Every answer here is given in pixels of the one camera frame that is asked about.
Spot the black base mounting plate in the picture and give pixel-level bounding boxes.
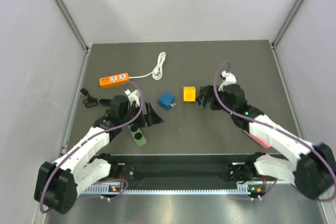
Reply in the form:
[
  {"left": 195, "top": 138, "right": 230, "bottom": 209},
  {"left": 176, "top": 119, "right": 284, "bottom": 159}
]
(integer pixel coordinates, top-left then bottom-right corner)
[{"left": 107, "top": 154, "right": 262, "bottom": 190}]

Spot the orange power strip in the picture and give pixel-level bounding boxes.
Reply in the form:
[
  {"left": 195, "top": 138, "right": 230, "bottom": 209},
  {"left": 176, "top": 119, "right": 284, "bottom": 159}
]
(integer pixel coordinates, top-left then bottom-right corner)
[{"left": 99, "top": 73, "right": 130, "bottom": 89}]

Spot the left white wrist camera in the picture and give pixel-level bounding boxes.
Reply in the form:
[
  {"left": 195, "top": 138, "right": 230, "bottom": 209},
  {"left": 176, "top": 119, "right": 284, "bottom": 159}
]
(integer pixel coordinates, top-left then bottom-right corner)
[{"left": 124, "top": 89, "right": 141, "bottom": 108}]

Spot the blue plug adapter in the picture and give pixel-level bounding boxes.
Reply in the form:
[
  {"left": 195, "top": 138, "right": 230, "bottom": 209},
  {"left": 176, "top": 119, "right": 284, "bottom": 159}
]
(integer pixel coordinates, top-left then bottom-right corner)
[{"left": 158, "top": 92, "right": 176, "bottom": 111}]

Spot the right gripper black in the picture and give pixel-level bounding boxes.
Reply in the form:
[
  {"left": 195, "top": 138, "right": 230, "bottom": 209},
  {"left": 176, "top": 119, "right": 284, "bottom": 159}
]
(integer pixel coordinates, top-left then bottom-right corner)
[{"left": 196, "top": 85, "right": 235, "bottom": 116}]

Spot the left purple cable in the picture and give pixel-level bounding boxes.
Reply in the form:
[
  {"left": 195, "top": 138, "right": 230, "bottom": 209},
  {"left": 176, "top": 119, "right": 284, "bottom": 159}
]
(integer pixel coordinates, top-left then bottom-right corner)
[{"left": 38, "top": 81, "right": 144, "bottom": 214}]

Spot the green power strip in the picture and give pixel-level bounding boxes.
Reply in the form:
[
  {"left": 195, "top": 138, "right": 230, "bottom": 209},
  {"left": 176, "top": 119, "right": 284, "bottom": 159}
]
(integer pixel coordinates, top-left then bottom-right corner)
[{"left": 128, "top": 124, "right": 147, "bottom": 147}]

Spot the purple cable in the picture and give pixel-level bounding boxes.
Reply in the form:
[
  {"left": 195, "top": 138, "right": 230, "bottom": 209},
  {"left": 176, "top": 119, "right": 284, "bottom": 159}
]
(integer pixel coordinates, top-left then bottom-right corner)
[
  {"left": 214, "top": 61, "right": 336, "bottom": 202},
  {"left": 38, "top": 81, "right": 144, "bottom": 214}
]

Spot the black cable with plug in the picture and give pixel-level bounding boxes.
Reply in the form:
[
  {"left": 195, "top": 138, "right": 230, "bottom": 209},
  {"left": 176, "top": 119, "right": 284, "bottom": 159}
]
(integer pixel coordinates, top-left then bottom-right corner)
[{"left": 80, "top": 89, "right": 115, "bottom": 109}]

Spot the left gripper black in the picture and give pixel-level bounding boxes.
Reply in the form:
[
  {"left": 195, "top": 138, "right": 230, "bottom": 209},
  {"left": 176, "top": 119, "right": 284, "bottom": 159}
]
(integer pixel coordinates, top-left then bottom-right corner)
[{"left": 120, "top": 101, "right": 163, "bottom": 129}]

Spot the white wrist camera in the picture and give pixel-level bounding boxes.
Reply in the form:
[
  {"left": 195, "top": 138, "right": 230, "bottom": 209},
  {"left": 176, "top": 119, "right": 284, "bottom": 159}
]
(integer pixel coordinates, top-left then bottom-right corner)
[
  {"left": 124, "top": 89, "right": 141, "bottom": 108},
  {"left": 218, "top": 71, "right": 237, "bottom": 92}
]

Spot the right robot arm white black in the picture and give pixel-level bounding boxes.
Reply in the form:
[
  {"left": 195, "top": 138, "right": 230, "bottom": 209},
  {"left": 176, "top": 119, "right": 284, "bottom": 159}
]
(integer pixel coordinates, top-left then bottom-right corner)
[{"left": 196, "top": 84, "right": 335, "bottom": 200}]

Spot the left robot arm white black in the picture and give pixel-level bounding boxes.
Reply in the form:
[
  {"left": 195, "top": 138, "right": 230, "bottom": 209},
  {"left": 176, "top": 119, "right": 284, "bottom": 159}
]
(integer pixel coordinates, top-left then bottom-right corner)
[{"left": 34, "top": 95, "right": 163, "bottom": 214}]

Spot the white cable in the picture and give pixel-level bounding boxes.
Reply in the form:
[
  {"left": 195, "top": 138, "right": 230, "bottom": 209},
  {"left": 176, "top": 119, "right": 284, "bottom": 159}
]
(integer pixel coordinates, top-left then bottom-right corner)
[{"left": 128, "top": 51, "right": 167, "bottom": 81}]

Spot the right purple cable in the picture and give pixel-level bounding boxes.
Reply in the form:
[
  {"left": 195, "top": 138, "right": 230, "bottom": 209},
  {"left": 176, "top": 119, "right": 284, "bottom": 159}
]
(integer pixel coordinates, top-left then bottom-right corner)
[{"left": 214, "top": 61, "right": 336, "bottom": 202}]

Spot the yellow plug adapter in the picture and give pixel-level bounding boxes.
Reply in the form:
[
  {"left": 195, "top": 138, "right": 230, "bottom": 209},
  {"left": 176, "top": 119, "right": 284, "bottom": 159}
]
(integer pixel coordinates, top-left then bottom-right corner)
[{"left": 183, "top": 87, "right": 196, "bottom": 102}]

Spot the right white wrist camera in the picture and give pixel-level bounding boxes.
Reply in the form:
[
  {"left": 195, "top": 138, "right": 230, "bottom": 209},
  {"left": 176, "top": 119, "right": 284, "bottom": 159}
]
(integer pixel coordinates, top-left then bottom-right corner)
[{"left": 218, "top": 71, "right": 237, "bottom": 92}]

